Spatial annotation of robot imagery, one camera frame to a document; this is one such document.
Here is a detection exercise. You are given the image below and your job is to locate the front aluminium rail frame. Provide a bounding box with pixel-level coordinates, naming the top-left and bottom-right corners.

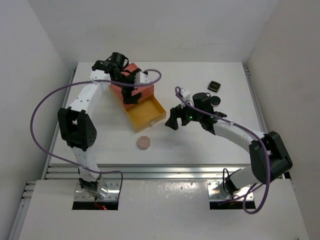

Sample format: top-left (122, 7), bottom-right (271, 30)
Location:
top-left (42, 163), bottom-right (247, 180)

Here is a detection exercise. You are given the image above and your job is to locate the pink octagonal compact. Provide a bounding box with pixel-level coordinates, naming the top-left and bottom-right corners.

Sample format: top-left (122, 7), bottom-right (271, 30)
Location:
top-left (136, 136), bottom-right (151, 150)

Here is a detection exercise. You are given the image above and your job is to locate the coral and yellow drawer cabinet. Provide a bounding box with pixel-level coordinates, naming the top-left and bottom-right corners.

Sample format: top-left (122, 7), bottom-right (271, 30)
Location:
top-left (108, 62), bottom-right (155, 118)

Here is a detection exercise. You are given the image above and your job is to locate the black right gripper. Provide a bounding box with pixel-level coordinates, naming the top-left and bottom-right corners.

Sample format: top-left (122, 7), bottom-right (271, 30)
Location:
top-left (165, 98), bottom-right (203, 130)

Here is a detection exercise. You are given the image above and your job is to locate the black round compact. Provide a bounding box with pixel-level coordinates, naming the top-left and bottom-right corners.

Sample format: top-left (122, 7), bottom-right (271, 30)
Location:
top-left (210, 95), bottom-right (221, 107)

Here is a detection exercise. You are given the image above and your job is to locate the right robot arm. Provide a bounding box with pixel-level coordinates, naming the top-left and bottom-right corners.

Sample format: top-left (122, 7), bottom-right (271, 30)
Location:
top-left (165, 87), bottom-right (293, 195)

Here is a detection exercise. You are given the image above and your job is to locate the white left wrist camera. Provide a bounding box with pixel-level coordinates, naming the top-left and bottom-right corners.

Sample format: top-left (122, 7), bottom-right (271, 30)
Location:
top-left (134, 71), bottom-right (152, 86)

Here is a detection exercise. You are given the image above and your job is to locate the aluminium table edge rail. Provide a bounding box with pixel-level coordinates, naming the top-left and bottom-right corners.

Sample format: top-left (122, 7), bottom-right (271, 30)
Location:
top-left (243, 66), bottom-right (280, 166)

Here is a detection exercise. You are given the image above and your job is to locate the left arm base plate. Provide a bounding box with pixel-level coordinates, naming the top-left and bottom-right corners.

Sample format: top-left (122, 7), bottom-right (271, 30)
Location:
top-left (73, 179), bottom-right (120, 203)

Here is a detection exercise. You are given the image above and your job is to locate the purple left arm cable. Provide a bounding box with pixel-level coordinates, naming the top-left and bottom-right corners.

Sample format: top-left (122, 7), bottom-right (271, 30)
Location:
top-left (30, 69), bottom-right (162, 201)

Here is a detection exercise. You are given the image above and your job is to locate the yellow drawer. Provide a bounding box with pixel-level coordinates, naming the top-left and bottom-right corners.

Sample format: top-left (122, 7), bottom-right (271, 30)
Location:
top-left (125, 94), bottom-right (167, 133)

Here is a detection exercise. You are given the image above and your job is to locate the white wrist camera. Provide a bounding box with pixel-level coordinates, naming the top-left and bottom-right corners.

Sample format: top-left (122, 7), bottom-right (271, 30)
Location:
top-left (178, 87), bottom-right (191, 101)
top-left (134, 71), bottom-right (152, 86)

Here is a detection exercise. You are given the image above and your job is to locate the black square compact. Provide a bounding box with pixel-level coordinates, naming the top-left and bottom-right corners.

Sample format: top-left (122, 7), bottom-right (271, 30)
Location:
top-left (207, 80), bottom-right (221, 93)

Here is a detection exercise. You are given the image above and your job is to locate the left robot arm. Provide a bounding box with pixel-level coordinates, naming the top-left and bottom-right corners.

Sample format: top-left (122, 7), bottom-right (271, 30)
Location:
top-left (57, 52), bottom-right (151, 199)

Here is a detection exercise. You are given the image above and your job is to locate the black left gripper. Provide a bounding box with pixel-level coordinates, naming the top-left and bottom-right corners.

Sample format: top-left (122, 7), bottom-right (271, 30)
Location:
top-left (112, 69), bottom-right (142, 104)

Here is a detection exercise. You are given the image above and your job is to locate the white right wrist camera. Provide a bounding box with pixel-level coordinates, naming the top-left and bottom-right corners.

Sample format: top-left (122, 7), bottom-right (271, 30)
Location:
top-left (178, 87), bottom-right (191, 101)

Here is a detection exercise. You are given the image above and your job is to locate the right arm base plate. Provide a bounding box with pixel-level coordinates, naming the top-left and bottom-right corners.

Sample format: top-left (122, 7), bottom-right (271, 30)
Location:
top-left (207, 180), bottom-right (255, 202)

